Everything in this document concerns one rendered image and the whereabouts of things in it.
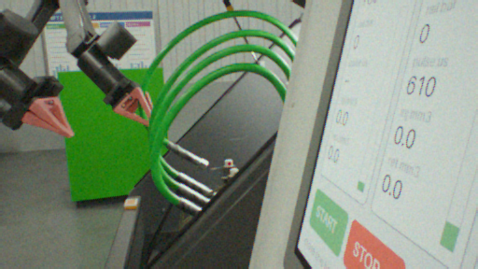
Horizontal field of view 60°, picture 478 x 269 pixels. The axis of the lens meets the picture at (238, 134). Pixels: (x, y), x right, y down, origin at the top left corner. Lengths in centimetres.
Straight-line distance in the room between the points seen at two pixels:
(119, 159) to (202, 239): 361
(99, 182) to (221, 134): 308
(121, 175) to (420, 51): 399
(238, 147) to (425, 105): 99
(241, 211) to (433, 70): 37
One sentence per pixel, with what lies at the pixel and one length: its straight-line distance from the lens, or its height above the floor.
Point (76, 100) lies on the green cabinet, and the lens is 408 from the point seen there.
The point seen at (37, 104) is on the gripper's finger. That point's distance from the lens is 76.
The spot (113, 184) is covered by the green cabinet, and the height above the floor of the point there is 20.
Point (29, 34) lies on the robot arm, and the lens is 78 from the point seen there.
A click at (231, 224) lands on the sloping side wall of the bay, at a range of 56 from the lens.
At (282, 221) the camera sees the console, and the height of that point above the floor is 114.
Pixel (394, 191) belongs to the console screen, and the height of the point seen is 124.
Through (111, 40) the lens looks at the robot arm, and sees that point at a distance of 89.
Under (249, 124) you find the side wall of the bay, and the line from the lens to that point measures 121.
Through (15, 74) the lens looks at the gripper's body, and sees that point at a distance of 80.
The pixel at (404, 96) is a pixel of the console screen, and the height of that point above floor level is 129.
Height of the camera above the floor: 132
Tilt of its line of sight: 10 degrees down
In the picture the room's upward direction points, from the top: 2 degrees counter-clockwise
